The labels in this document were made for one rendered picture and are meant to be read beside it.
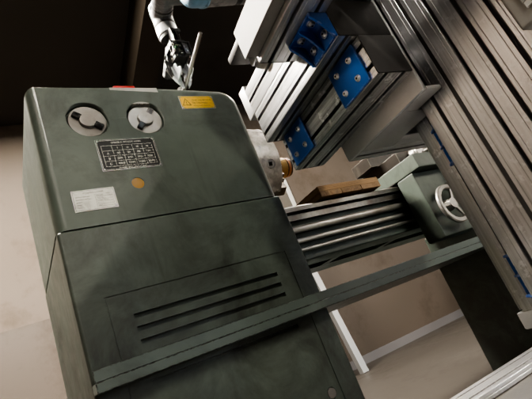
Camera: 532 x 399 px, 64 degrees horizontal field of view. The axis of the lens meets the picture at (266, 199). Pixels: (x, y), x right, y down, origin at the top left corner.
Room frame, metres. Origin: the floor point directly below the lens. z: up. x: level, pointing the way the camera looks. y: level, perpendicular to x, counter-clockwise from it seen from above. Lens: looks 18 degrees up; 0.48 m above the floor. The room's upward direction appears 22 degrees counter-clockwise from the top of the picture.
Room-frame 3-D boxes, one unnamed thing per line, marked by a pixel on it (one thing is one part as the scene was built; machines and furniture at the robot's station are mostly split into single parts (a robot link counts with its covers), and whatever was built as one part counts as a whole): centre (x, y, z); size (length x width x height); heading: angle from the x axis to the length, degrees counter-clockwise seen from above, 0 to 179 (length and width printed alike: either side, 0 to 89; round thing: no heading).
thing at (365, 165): (1.74, -0.49, 1.00); 0.20 x 0.10 x 0.05; 126
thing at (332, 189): (1.62, -0.19, 0.89); 0.36 x 0.30 x 0.04; 36
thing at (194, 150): (1.20, 0.34, 1.06); 0.59 x 0.48 x 0.39; 126
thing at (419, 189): (1.65, -0.64, 0.73); 0.27 x 0.12 x 0.27; 126
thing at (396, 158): (1.81, -0.48, 0.95); 0.43 x 0.18 x 0.04; 36
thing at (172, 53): (1.23, 0.09, 1.52); 0.09 x 0.08 x 0.12; 37
